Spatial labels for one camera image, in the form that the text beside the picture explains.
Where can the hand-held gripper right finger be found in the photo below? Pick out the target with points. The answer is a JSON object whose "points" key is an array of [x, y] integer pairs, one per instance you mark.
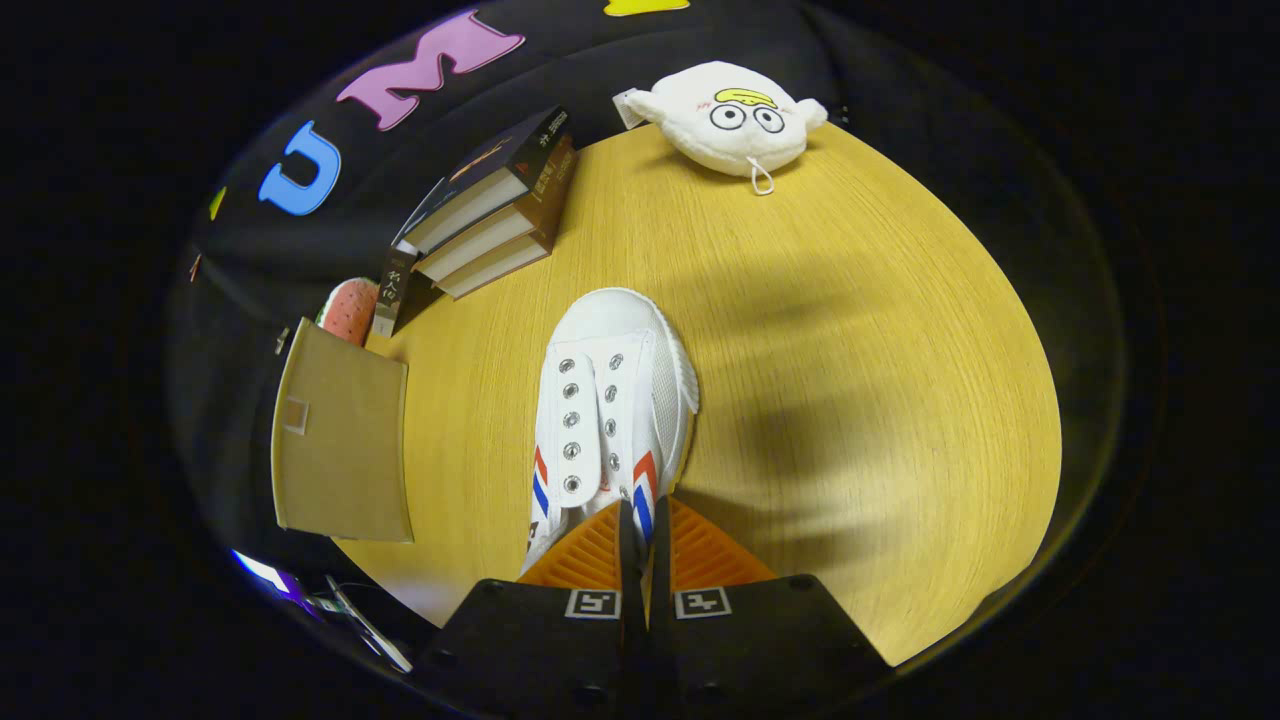
{"points": [[760, 650]]}

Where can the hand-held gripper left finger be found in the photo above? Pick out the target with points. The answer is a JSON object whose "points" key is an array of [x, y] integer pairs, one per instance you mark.
{"points": [[540, 650]]}

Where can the beige fabric storage box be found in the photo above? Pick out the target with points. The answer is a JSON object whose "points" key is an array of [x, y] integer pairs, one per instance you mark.
{"points": [[340, 460]]}

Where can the white canvas shoe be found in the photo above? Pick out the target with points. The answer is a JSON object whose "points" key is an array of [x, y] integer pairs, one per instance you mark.
{"points": [[620, 350]]}

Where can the lit computer monitor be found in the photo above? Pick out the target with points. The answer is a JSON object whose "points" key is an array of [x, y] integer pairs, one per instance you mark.
{"points": [[265, 575]]}

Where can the brown hardcover book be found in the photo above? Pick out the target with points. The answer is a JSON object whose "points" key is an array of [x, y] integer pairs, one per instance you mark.
{"points": [[490, 270], [555, 195]]}

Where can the white portrait cover book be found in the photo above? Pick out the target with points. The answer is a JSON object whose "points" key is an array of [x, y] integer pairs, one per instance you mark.
{"points": [[392, 295]]}

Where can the watermelon slice plush toy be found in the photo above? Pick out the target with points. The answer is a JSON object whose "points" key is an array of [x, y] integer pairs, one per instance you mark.
{"points": [[350, 310]]}

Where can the black hardcover book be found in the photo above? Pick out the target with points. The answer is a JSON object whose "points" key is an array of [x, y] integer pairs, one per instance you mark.
{"points": [[480, 190]]}

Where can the black backdrop cloth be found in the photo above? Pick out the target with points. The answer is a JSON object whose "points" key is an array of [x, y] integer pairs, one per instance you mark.
{"points": [[250, 250]]}

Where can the white plush toy with eyes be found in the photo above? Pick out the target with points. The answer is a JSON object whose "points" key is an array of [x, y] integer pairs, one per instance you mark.
{"points": [[700, 140]]}

